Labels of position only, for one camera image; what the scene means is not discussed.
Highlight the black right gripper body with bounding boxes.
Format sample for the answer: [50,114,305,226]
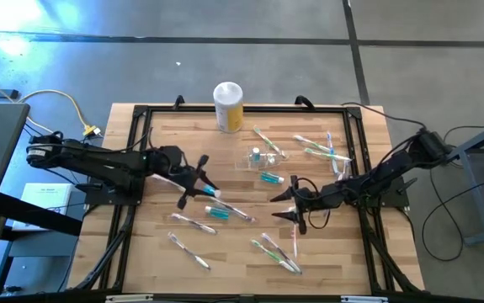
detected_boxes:
[290,175,346,236]

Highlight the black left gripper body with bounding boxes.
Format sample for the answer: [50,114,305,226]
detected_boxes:
[157,146,209,210]

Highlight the purple toothbrush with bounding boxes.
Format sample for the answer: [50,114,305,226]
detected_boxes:
[260,231,304,275]
[214,197,258,224]
[166,231,212,271]
[169,212,220,236]

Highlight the green toothbrush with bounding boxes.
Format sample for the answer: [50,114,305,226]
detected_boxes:
[303,146,353,162]
[292,133,332,153]
[249,238,297,274]
[252,125,289,160]

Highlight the teal capped tube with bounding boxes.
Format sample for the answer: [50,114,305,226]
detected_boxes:
[259,170,285,185]

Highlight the red toothbrush in clear wrapper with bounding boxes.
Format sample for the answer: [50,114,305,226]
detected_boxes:
[290,205,300,260]

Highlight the clear acrylic organizer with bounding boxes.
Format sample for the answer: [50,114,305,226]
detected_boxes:
[235,145,289,172]

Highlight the blue toothbrush in clear wrapper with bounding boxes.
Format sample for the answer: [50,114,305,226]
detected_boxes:
[325,130,339,176]

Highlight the white yellow wipes canister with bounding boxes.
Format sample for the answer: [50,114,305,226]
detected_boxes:
[212,81,245,135]

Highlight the white paper sheet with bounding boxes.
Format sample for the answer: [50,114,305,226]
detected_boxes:
[12,182,74,232]

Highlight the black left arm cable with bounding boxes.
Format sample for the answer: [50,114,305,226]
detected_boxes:
[110,125,155,155]

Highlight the black aluminium table frame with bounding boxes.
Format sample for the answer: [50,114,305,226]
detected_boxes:
[67,95,426,295]

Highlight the yellow floor cable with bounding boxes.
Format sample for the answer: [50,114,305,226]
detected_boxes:
[16,88,102,138]

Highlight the black power cable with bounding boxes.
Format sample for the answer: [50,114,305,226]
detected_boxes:
[341,102,427,130]

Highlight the black floor cable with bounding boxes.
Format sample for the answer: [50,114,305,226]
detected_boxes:
[421,176,484,262]

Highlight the white table edge bracket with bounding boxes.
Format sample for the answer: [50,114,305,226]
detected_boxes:
[341,295,389,303]
[105,294,154,303]

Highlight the blue-grey metal table frame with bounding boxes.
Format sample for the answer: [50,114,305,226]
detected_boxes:
[447,115,484,247]

